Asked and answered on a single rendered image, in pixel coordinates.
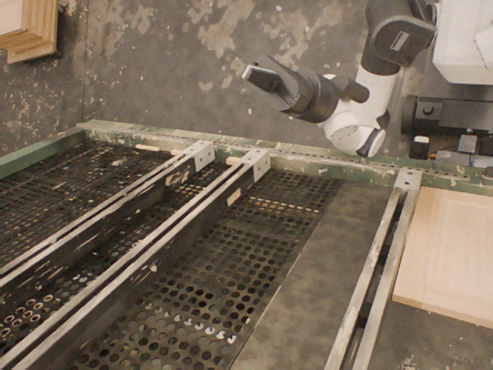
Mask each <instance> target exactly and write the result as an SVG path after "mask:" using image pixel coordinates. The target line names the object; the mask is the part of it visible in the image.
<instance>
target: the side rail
mask: <svg viewBox="0 0 493 370"><path fill-rule="evenodd" d="M87 139H88V138H87V135H86V130H85V129H81V128H75V127H73V128H71V129H68V130H66V131H65V132H62V133H59V134H57V135H54V136H51V137H49V138H48V139H45V140H42V141H40V142H38V143H36V144H33V145H31V146H28V147H24V148H21V149H20V150H16V151H15V152H13V153H10V154H8V155H6V156H3V157H0V179H2V178H4V177H6V176H9V175H11V174H13V173H14V172H17V171H19V170H21V169H23V168H26V167H28V166H30V165H32V164H34V163H37V162H39V161H40V160H43V159H45V158H46V157H48V156H51V155H53V154H55V153H58V152H60V151H62V150H64V149H66V148H68V147H70V146H72V145H75V144H77V143H79V142H83V141H85V140H87Z"/></svg>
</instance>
